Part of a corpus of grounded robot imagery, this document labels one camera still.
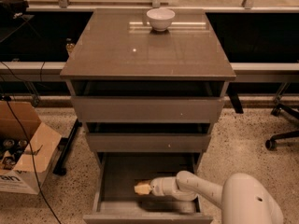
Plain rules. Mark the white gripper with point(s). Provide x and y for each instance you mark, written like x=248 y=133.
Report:
x=158 y=186

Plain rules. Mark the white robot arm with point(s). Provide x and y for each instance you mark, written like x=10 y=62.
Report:
x=242 y=198

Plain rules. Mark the grey open bottom drawer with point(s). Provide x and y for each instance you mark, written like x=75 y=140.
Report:
x=116 y=202

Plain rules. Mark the grey middle drawer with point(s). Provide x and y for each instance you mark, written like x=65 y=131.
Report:
x=148 y=137

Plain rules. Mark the grey drawer cabinet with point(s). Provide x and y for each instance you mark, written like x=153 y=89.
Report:
x=118 y=44

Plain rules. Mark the grey top drawer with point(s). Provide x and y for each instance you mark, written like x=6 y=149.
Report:
x=147 y=101

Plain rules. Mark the black table leg stand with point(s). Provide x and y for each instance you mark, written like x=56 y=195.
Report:
x=64 y=148

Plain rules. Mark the open cardboard box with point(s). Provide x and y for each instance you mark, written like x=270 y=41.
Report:
x=28 y=147

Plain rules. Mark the small glass bottle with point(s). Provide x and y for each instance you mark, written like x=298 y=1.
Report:
x=70 y=45

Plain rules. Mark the white ceramic bowl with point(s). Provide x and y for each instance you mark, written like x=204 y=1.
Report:
x=160 y=18

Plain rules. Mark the black bag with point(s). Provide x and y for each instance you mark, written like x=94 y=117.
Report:
x=10 y=9

